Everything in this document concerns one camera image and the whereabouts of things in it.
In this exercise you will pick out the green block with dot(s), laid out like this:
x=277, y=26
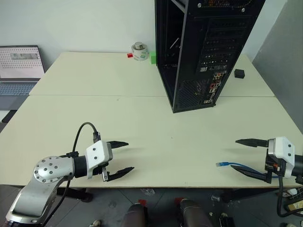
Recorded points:
x=153, y=58

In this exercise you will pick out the grey laptop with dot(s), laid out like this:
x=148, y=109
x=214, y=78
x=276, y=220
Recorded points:
x=19, y=63

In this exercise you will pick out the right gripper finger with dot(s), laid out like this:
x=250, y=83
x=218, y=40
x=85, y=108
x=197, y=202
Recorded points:
x=253, y=142
x=248, y=173

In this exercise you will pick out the silver metal cylinder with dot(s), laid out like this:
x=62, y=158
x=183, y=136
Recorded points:
x=139, y=45

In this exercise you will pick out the white tape roll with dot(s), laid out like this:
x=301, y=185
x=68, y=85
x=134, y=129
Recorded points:
x=140, y=55

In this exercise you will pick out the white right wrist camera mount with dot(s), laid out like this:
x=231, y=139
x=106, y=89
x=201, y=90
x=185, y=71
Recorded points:
x=282, y=146

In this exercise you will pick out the black table leg foot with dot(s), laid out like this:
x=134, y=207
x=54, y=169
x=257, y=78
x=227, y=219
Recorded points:
x=241, y=194
x=78, y=194

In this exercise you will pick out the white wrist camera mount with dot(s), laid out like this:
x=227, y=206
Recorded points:
x=282, y=146
x=97, y=151

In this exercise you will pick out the small red block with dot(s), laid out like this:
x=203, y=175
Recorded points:
x=130, y=55

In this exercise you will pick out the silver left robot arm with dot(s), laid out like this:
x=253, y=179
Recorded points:
x=48, y=171

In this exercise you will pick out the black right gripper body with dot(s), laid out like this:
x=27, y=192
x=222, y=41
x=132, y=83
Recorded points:
x=272, y=165

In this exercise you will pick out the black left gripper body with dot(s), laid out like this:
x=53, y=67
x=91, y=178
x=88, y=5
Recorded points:
x=105, y=169

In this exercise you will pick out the dark rounded shape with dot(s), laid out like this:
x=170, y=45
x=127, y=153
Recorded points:
x=133, y=216
x=191, y=214

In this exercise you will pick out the small black box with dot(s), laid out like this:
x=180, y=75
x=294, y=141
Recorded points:
x=239, y=73

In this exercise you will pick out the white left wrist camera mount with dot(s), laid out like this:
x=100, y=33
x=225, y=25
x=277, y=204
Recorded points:
x=97, y=151

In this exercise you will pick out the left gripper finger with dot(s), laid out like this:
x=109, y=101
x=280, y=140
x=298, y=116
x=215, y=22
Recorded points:
x=120, y=172
x=118, y=143

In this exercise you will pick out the black computer tower case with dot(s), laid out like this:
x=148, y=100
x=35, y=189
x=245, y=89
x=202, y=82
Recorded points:
x=189, y=59

